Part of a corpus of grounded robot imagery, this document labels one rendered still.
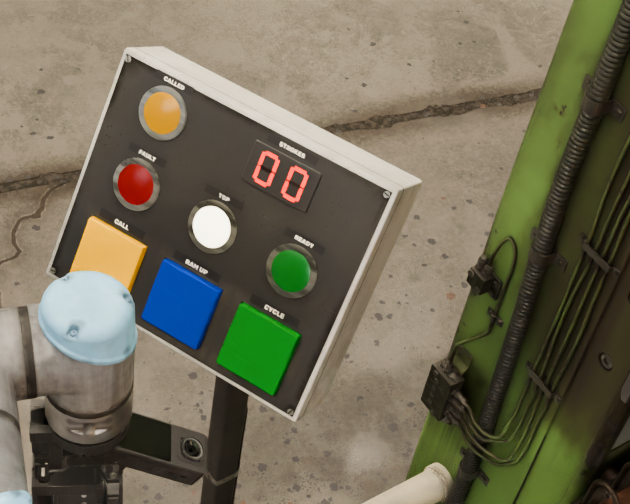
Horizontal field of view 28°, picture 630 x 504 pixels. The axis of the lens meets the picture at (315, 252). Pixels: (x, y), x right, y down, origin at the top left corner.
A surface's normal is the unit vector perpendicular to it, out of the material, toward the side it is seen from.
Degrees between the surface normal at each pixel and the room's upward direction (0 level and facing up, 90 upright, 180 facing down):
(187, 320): 60
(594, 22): 90
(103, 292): 0
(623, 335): 90
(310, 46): 0
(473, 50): 0
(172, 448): 28
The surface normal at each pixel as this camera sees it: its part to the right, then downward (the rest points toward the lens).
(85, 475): 0.13, -0.67
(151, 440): 0.58, -0.56
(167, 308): -0.39, 0.17
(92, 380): 0.25, 0.73
